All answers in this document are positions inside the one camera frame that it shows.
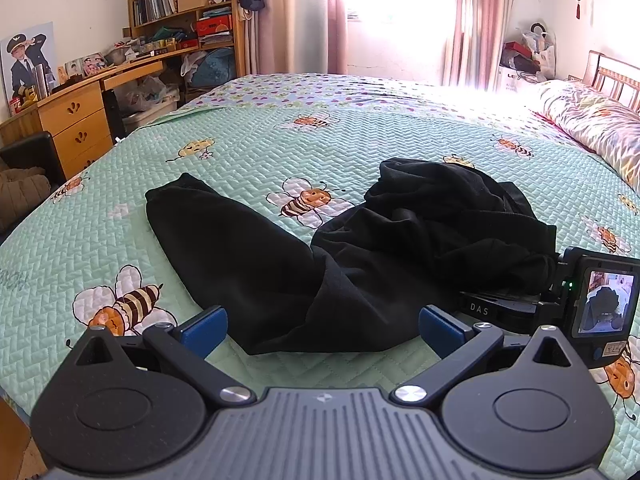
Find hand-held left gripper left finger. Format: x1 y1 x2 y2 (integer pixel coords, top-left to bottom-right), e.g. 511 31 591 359
67 305 257 407

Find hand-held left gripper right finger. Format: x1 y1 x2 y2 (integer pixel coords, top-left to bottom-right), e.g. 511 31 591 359
390 305 576 407

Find thick black pants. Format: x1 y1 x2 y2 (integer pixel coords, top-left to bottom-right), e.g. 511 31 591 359
145 156 563 356

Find floral pillow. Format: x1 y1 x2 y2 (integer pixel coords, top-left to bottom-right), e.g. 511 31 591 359
522 79 640 198

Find green bee-print bedspread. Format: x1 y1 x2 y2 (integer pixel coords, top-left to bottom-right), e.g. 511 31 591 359
0 72 640 480

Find clear plastic storage box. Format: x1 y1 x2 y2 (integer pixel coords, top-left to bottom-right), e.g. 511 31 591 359
114 76 180 133

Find white box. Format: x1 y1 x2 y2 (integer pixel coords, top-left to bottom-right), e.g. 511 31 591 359
497 65 541 93

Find wooden headboard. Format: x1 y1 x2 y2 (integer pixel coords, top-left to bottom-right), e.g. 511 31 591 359
567 50 640 113

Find wooden desk with drawers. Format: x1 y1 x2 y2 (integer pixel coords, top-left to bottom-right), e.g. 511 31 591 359
0 45 201 181

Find pile of bags by window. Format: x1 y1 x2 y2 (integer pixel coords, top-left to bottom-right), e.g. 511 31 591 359
522 22 557 78

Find blue bag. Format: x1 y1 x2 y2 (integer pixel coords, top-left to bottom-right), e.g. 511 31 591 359
190 49 236 88

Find photo frames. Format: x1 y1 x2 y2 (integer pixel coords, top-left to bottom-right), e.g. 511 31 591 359
65 52 107 78

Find pink striped curtain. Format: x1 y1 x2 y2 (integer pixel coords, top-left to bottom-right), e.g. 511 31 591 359
255 0 351 76
442 0 521 92

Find red box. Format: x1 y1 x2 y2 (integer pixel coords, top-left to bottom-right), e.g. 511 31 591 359
196 15 233 37

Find row of books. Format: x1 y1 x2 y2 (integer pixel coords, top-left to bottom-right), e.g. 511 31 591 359
132 0 177 26

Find wall poster of uniformed child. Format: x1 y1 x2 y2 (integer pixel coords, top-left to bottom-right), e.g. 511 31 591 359
0 21 56 116

